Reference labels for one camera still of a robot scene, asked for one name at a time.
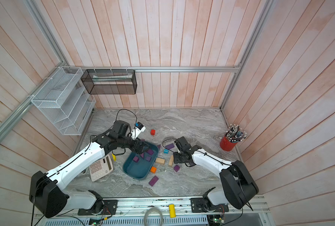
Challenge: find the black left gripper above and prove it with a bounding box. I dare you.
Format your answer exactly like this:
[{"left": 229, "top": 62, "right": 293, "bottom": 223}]
[{"left": 118, "top": 133, "right": 151, "bottom": 155}]

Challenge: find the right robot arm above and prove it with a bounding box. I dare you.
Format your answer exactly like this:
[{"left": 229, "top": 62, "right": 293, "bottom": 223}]
[{"left": 173, "top": 137, "right": 259, "bottom": 212}]

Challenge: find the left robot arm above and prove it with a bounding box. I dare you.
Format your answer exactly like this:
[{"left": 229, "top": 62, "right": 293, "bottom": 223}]
[{"left": 29, "top": 120, "right": 148, "bottom": 218}]

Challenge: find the teal plastic storage bin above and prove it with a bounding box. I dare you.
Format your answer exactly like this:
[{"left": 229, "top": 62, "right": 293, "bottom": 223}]
[{"left": 123, "top": 142, "right": 159, "bottom": 180}]

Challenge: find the natural wood long block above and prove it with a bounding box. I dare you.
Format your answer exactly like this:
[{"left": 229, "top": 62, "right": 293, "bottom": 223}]
[{"left": 168, "top": 155, "right": 174, "bottom": 167}]

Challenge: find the orange cube brick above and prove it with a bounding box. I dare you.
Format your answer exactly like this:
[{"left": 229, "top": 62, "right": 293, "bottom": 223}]
[{"left": 150, "top": 166, "right": 157, "bottom": 174}]

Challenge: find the white desk calculator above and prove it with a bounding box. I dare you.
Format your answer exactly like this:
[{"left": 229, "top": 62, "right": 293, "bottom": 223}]
[{"left": 89, "top": 155, "right": 113, "bottom": 182}]

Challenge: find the large purple rectangular brick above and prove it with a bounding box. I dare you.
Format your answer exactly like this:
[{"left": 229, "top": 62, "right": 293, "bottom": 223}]
[{"left": 149, "top": 176, "right": 159, "bottom": 186}]

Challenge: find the red pen holder cup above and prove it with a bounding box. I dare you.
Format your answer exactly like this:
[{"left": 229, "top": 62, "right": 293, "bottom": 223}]
[{"left": 220, "top": 124, "right": 247, "bottom": 152}]

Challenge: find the yellow cylinder roll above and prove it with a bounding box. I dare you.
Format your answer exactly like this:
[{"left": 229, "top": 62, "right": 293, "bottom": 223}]
[{"left": 168, "top": 204, "right": 176, "bottom": 218}]

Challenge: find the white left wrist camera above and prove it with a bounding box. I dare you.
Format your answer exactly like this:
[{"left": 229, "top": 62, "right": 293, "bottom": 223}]
[{"left": 131, "top": 122, "right": 146, "bottom": 140}]

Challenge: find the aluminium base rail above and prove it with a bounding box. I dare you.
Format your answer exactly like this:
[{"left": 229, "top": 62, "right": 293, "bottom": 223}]
[{"left": 32, "top": 196, "right": 275, "bottom": 226}]

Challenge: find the grey tape ring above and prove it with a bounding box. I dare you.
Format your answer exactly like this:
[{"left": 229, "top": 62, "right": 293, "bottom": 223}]
[{"left": 143, "top": 207, "right": 164, "bottom": 226}]

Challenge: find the black wire mesh basket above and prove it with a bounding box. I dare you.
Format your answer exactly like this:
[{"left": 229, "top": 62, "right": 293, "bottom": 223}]
[{"left": 81, "top": 69, "right": 137, "bottom": 95}]

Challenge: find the white wire mesh shelf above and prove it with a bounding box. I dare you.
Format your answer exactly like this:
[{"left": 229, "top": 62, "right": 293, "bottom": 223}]
[{"left": 31, "top": 67, "right": 96, "bottom": 136}]

